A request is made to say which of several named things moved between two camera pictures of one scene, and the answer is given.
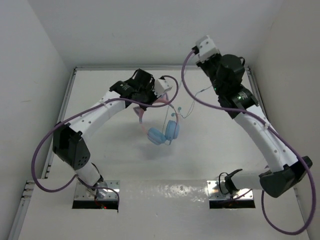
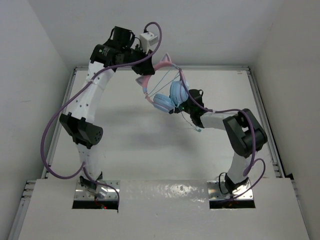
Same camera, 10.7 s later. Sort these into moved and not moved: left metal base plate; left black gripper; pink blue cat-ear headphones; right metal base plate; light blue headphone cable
Moved: left black gripper; pink blue cat-ear headphones; light blue headphone cable
Not moved: left metal base plate; right metal base plate
